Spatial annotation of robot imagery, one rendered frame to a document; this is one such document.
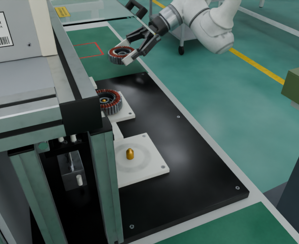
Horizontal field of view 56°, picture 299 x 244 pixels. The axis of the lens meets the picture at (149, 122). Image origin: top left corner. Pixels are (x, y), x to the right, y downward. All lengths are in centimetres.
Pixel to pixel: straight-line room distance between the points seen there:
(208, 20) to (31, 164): 86
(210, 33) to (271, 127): 129
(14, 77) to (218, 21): 82
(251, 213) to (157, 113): 40
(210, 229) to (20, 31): 51
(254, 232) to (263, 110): 182
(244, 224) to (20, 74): 52
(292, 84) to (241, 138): 104
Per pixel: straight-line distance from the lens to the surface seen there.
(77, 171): 65
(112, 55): 113
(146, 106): 92
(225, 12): 108
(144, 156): 72
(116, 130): 65
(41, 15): 43
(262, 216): 70
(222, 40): 109
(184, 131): 82
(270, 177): 186
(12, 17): 43
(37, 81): 38
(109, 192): 48
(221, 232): 65
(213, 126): 213
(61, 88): 36
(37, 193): 44
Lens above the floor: 129
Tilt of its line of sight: 38 degrees down
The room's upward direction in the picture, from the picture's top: straight up
